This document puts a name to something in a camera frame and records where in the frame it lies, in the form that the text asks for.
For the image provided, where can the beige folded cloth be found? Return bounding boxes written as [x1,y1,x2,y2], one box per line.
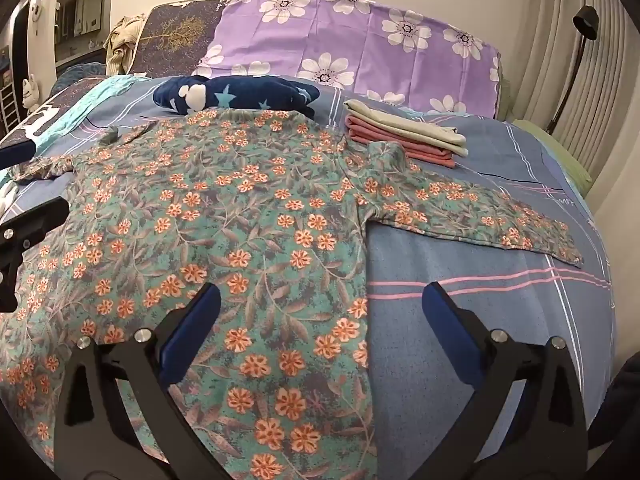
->
[343,100,469,157]

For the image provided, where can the beige hanging clothes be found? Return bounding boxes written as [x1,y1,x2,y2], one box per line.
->
[104,15,147,77]

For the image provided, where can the white pleated curtain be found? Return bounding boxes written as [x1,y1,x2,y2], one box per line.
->
[517,0,640,211]

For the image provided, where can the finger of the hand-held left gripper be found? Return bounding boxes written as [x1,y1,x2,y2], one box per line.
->
[0,197,69,261]

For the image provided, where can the teal cloth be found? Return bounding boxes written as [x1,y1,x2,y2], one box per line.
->
[30,75,147,161]

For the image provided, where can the black floor lamp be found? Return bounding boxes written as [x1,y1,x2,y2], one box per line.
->
[545,6,600,136]

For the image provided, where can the dark cushion with gold tree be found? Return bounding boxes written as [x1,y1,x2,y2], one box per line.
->
[122,0,240,79]

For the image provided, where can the blue-grey striped bed sheet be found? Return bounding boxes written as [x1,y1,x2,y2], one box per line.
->
[0,75,617,480]

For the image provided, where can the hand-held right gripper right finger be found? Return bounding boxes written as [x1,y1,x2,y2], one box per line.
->
[421,281,592,480]

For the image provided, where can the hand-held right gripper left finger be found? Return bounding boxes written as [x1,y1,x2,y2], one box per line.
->
[52,282,223,480]

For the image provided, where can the pink folded cloth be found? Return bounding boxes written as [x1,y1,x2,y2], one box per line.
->
[346,115,453,158]

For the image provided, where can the purple floral quilt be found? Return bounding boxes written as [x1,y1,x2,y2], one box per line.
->
[192,0,502,120]

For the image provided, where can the coral folded cloth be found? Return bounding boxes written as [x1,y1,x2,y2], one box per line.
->
[349,130,457,168]

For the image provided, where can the navy star-print blanket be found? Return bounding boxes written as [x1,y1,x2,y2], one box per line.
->
[152,75,322,120]

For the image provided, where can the white cat figurine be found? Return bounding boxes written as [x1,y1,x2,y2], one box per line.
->
[21,74,41,111]

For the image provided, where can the green floral shirt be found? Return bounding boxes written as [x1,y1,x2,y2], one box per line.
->
[0,109,585,480]

